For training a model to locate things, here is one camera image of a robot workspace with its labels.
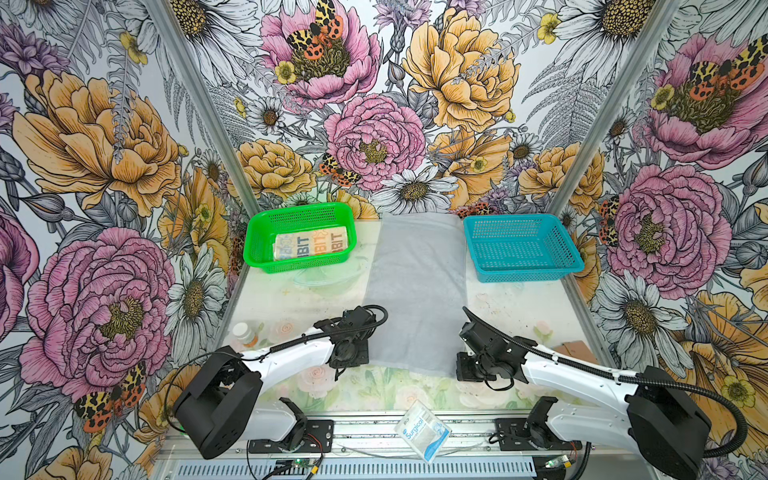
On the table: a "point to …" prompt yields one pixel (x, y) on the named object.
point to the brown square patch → (577, 348)
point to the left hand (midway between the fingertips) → (355, 365)
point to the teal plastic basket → (520, 247)
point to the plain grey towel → (419, 278)
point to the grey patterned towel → (310, 243)
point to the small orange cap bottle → (245, 335)
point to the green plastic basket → (265, 221)
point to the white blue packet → (423, 432)
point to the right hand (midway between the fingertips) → (460, 383)
